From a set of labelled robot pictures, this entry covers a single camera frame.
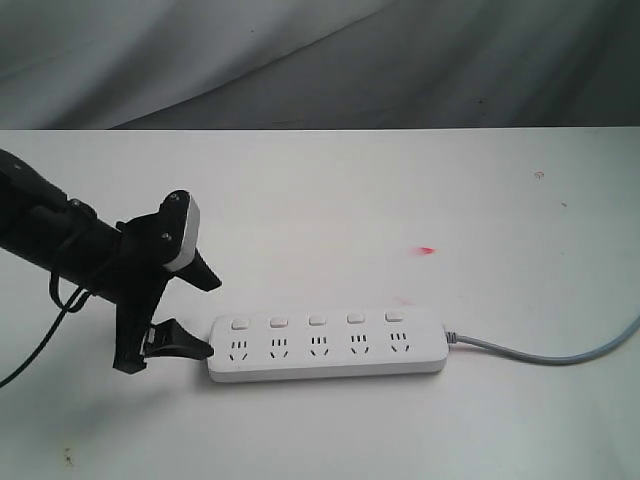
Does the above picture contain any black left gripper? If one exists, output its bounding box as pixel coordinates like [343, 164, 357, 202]
[113, 212, 222, 374]

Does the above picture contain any white five-outlet power strip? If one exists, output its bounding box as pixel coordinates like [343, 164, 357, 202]
[207, 306, 449, 383]

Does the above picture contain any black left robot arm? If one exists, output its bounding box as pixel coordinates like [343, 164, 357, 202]
[1, 151, 222, 374]

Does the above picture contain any grey backdrop cloth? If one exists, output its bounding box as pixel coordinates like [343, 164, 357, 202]
[1, 1, 639, 130]

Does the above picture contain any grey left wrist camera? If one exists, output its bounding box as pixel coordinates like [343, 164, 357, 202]
[156, 190, 200, 272]

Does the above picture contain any black left camera cable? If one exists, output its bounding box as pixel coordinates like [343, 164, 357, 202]
[0, 239, 101, 387]

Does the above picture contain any grey power cable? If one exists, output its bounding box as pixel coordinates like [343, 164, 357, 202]
[442, 312, 640, 367]

